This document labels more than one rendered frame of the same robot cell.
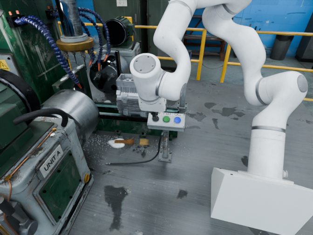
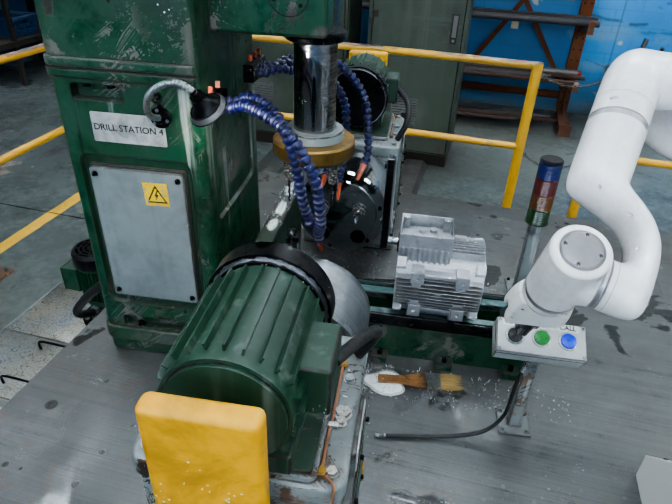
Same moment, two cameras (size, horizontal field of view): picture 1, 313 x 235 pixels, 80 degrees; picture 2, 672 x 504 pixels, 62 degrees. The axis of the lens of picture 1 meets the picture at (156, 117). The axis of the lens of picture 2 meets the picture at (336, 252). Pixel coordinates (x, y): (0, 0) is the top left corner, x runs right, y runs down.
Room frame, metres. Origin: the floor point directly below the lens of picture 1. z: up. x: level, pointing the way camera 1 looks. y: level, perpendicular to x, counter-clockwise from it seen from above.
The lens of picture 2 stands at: (-0.15, 0.37, 1.77)
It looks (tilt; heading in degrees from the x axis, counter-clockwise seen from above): 32 degrees down; 0
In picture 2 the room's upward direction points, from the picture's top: 2 degrees clockwise
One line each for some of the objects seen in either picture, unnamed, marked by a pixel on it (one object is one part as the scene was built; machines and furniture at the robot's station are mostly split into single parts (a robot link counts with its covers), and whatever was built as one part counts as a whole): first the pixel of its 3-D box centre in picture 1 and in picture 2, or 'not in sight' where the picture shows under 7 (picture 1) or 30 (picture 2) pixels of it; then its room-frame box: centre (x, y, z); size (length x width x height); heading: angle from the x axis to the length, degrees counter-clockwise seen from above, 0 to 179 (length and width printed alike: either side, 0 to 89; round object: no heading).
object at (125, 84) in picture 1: (129, 83); (425, 238); (0.97, 0.15, 1.11); 0.12 x 0.11 x 0.07; 82
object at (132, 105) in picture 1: (137, 98); (437, 274); (0.97, 0.11, 1.02); 0.20 x 0.19 x 0.19; 82
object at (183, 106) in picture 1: (184, 81); (534, 227); (1.23, -0.20, 1.01); 0.08 x 0.08 x 0.42; 82
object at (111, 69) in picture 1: (112, 71); (347, 193); (1.33, 0.33, 1.04); 0.41 x 0.25 x 0.25; 172
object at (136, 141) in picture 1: (132, 141); (420, 380); (0.82, 0.15, 0.80); 0.21 x 0.05 x 0.01; 88
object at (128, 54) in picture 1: (122, 66); (357, 174); (1.59, 0.30, 0.99); 0.35 x 0.31 x 0.37; 172
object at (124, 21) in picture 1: (125, 44); (371, 122); (1.63, 0.26, 1.16); 0.33 x 0.26 x 0.42; 172
